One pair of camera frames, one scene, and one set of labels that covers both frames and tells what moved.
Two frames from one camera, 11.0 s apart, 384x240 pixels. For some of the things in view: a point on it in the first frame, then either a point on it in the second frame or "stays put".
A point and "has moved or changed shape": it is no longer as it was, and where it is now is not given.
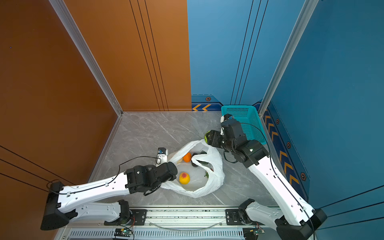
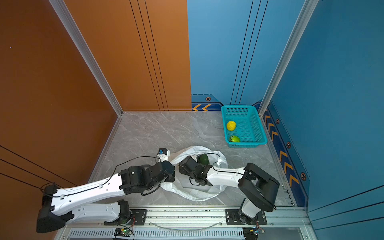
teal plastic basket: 249,117 stays put
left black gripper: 173,178 stays put
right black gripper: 213,137 to 181,169
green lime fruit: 205,137 has moved or changed shape
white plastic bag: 203,163 has moved or changed shape
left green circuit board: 121,232 stays put
